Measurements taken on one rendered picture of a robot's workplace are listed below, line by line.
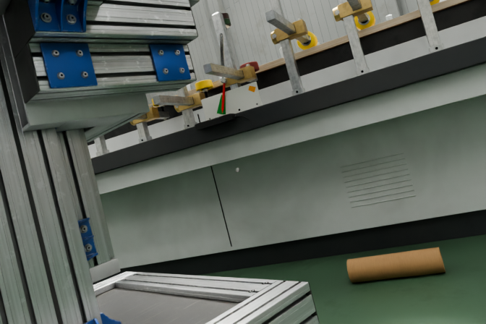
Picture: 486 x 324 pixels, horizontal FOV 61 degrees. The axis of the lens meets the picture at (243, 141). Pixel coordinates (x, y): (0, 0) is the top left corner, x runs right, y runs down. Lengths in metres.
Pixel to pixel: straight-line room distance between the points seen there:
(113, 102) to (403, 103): 1.02
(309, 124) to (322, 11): 5.46
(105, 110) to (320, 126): 0.90
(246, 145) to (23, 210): 1.01
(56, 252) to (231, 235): 1.21
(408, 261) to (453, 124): 0.58
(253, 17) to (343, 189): 6.37
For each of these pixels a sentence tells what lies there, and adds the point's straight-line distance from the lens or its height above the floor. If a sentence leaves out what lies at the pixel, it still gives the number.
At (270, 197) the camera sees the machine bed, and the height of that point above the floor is 0.31.
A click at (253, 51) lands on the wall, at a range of 7.94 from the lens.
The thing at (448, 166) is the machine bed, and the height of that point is 0.29.
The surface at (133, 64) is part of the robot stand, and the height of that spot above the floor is 0.77.
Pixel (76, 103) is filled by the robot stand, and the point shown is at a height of 0.71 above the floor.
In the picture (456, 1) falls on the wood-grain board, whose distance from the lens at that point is 1.81.
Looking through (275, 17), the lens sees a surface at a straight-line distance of 1.42.
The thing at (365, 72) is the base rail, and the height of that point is 0.70.
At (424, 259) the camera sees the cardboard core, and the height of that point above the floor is 0.06.
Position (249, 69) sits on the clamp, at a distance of 1.68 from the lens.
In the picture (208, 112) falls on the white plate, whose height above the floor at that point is 0.74.
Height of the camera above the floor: 0.52
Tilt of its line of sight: 2 degrees up
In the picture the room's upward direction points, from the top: 15 degrees counter-clockwise
